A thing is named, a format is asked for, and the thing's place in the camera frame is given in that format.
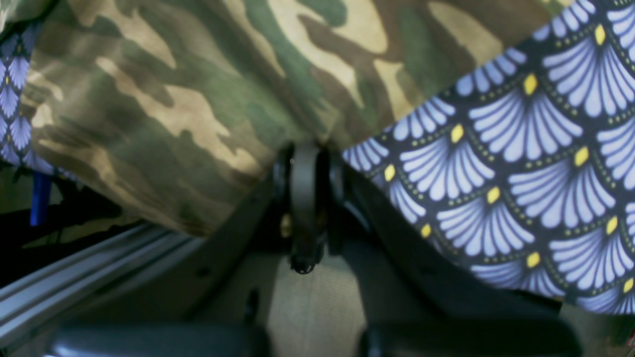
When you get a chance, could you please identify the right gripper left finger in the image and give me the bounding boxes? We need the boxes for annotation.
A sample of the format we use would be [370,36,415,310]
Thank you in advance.
[47,144,318,357]

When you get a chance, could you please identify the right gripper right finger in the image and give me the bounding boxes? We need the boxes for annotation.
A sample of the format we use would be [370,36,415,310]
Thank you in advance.
[317,149,582,357]

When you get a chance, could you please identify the camouflage T-shirt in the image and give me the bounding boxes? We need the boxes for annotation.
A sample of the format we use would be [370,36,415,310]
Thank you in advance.
[1,0,572,237]

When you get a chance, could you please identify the purple fan-pattern tablecloth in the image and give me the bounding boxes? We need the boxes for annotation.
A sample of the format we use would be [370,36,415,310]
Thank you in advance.
[0,0,635,316]

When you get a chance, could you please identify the aluminium frame rail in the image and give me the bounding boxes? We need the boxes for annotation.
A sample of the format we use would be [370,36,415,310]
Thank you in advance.
[0,224,203,357]

